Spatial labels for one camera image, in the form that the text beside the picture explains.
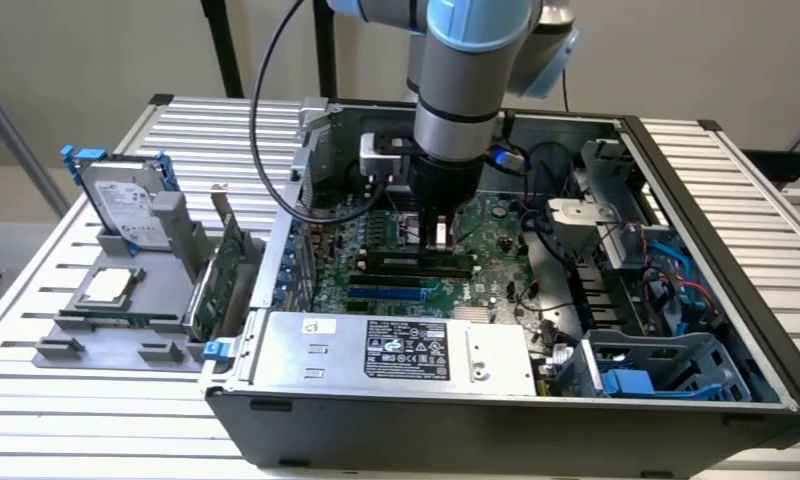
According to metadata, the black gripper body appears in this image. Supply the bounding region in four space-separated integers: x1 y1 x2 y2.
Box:
409 154 487 215

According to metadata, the green RAM stick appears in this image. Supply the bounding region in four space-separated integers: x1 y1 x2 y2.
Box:
371 252 478 270
58 310 180 323

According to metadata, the black RAM slot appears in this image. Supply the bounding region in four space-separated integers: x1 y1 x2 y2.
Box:
365 265 477 280

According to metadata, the CPU socket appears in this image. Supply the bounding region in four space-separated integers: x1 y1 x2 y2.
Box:
385 209 430 247

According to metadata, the blue USB plug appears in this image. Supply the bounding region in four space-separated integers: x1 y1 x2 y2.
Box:
487 145 531 173

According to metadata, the green motherboard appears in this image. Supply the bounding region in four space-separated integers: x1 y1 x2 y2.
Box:
306 192 575 364

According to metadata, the blue expansion slot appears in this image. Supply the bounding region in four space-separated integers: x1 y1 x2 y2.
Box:
347 285 425 302

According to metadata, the silver chipset heatsink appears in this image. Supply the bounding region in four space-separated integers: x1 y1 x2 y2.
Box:
451 306 494 325

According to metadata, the grey metal disk bay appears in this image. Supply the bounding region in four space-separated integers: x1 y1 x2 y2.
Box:
545 138 677 274

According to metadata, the silver power supply unit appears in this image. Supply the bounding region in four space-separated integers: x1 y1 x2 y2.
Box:
248 310 539 399

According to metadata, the green graphics card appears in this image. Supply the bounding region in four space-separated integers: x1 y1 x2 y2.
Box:
182 182 256 344

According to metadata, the blue case latch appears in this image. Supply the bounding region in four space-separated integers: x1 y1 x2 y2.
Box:
200 338 235 363

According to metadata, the blue drive cage latch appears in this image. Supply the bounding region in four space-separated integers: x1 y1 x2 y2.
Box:
598 368 657 398

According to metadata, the black open PC case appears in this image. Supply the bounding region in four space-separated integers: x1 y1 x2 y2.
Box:
199 97 800 474

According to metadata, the grey parts rack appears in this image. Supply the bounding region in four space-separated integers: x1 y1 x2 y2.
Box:
31 192 270 374

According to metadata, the silver CPU chip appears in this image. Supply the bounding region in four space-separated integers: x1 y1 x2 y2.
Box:
80 267 146 304

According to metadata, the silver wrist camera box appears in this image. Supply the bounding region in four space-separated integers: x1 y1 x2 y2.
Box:
358 131 421 178

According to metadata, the black frame pole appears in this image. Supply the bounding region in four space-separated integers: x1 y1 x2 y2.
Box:
202 0 247 99
311 0 341 100

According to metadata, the long black arm cable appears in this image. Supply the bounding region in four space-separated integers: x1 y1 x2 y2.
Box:
248 0 393 224

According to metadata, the blue data wire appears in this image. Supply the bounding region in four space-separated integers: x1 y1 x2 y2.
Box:
645 238 712 334

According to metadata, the red wire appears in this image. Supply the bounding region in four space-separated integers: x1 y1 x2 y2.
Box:
677 277 721 317

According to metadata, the hard disk with blue bracket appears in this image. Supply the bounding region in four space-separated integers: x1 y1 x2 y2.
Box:
60 144 179 256

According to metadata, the grey aluminium post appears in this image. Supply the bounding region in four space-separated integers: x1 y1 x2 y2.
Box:
0 63 70 217

